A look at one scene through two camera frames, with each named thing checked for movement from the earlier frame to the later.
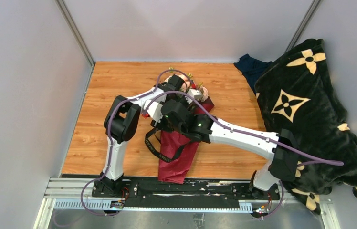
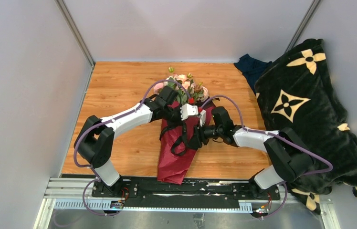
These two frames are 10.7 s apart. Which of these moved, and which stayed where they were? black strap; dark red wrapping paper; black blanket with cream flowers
Moved: black strap
Stayed: dark red wrapping paper; black blanket with cream flowers
